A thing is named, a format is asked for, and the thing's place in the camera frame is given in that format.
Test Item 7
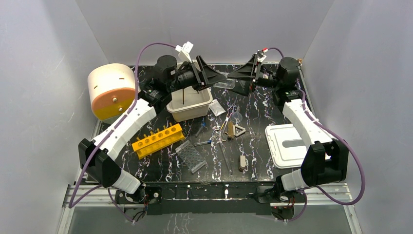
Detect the white tub lid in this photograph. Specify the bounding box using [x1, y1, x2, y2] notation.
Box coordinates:
[265, 124, 307, 169]

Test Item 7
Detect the beige plastic tub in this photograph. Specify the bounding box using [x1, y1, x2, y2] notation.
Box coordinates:
[167, 87, 213, 122]

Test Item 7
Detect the wooden test tube brush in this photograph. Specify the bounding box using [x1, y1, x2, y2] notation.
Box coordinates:
[227, 121, 234, 140]

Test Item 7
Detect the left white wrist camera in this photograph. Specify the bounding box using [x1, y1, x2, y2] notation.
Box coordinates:
[175, 41, 193, 63]

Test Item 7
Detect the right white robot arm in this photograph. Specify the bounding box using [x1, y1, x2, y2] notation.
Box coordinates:
[228, 50, 349, 202]

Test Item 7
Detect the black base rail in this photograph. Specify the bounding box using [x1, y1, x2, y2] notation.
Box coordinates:
[114, 181, 305, 219]

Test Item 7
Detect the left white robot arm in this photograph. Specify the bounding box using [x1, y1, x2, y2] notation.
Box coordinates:
[78, 55, 226, 203]

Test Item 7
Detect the yellow test tube rack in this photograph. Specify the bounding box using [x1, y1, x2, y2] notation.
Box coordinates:
[131, 123, 185, 159]

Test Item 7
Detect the white orange cylindrical device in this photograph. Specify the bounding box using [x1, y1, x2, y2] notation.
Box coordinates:
[87, 63, 135, 124]

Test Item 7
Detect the black wire ring stand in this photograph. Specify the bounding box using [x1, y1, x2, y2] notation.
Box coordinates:
[182, 88, 199, 106]

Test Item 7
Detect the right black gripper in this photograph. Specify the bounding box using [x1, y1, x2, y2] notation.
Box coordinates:
[226, 54, 282, 97]

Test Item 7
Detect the blue capped tube upper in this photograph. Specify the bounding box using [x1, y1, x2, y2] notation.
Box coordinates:
[195, 118, 206, 137]

